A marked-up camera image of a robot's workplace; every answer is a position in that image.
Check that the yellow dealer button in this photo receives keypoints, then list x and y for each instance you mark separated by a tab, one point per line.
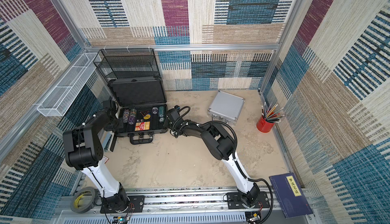
147	116

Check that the dark blue book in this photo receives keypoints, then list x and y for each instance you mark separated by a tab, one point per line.
290	196

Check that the grey tape roll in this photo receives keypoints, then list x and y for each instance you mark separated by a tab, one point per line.
84	200

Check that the blue orange chip stack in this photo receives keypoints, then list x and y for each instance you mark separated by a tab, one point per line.
126	115

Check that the white mesh wall basket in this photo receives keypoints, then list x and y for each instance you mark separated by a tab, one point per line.
62	96

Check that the teal chip stack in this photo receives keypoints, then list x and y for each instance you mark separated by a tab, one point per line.
161	111

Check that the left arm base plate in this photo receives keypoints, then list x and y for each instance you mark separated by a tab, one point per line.
133	204

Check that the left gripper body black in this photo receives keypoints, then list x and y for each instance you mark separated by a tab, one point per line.
113	127

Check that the silver aluminium poker case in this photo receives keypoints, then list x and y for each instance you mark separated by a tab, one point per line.
226	107

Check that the texas holdem card deck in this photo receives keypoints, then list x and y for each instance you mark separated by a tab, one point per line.
141	126

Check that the purple mixed chip stack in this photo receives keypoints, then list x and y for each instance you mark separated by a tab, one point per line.
132	116

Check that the dark grey poker case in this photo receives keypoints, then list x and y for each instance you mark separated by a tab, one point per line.
142	94

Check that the bundle of coloured pencils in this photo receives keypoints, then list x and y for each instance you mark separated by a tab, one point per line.
273	113

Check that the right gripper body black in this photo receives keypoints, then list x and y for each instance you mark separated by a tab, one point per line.
172	114

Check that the black mesh shelf rack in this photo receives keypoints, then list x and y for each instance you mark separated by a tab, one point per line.
113	64

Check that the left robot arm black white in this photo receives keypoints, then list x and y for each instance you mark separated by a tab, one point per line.
84	152

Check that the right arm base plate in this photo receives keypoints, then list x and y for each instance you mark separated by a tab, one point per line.
237	200

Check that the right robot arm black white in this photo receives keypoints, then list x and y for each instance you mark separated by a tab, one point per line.
221	141

